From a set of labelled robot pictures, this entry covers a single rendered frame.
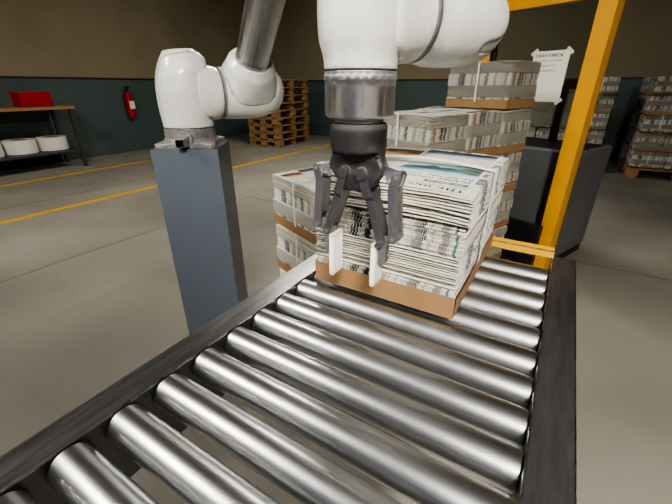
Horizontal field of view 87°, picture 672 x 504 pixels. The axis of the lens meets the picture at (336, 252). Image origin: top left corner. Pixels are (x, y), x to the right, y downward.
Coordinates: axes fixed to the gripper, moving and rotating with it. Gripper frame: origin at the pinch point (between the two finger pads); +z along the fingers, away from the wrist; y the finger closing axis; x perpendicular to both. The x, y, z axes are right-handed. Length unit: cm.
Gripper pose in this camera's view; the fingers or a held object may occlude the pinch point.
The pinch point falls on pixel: (355, 260)
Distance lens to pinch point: 55.2
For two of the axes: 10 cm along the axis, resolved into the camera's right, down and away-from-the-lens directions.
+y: -8.5, -2.2, 4.7
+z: 0.0, 9.1, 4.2
